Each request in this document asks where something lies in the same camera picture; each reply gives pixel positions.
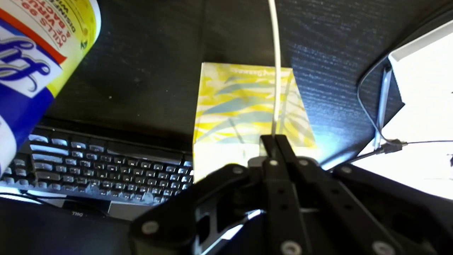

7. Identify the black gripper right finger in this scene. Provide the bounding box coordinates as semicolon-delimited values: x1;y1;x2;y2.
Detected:
275;133;453;255

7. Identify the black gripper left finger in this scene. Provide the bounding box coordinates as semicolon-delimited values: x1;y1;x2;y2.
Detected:
128;133;313;255

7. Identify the white charger cable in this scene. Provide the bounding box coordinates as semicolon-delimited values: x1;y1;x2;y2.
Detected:
266;0;283;137

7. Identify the yellow patterned tissue box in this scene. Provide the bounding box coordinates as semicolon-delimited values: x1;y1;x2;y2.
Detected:
191;60;317;182

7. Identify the papers stack on desk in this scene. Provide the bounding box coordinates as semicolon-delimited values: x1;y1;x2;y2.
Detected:
351;53;453;160

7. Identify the white folded booklet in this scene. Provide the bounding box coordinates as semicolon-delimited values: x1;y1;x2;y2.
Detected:
353;18;453;201

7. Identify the black computer monitor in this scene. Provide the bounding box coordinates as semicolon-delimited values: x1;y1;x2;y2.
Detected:
0;117;195;223

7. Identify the disinfecting wipes canister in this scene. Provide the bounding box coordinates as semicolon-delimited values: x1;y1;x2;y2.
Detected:
0;0;103;178

